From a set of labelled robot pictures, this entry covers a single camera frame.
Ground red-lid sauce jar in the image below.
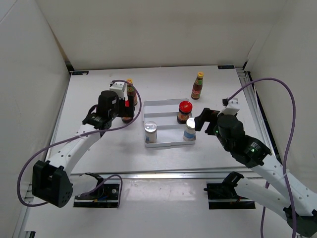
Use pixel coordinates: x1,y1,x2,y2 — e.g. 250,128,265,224
177,101,193,124
121,100,133,123

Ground white silver-cap shaker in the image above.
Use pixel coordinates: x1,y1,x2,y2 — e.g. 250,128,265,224
183,118,196,141
144,121,157,143

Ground tall sauce bottle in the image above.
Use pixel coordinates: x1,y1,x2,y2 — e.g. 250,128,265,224
191,72,204,100
127,78,138,106

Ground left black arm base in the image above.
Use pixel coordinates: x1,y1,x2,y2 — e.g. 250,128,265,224
73,173,123,208

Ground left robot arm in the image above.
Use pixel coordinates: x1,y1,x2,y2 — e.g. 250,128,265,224
32,90,134,208

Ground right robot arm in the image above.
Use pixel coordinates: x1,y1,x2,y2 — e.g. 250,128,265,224
195,108,317,238

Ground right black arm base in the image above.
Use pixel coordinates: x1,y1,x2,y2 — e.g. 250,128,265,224
204,172,256,210

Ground white divided organizer tray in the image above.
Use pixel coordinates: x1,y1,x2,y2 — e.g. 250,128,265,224
143,98,195,148

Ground left black corner label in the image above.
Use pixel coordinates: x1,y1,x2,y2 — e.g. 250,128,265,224
71,70,89,75

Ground black corner label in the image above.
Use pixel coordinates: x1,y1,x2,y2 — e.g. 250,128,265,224
217,65,235,70
71,70,89,75

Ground right black corner label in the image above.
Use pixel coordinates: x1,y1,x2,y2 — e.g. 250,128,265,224
217,65,235,70

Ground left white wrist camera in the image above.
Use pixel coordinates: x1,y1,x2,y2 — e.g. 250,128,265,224
109,82,127,100

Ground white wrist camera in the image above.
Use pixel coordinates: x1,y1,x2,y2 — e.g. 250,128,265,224
218,98,240,116
109,82,127,100

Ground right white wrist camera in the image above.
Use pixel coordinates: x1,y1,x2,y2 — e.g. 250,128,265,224
218,98,240,116

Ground aluminium frame rail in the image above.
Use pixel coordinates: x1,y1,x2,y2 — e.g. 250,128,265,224
27,167,268,184

